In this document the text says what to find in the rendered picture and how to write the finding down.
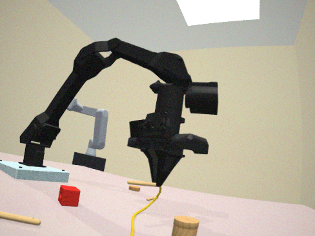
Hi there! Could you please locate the light wooden stick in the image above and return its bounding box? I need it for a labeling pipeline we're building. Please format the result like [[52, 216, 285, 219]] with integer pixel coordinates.
[[127, 180, 162, 236]]

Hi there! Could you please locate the tan wooden stick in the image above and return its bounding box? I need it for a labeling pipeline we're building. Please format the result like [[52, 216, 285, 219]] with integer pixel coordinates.
[[0, 211, 41, 226]]

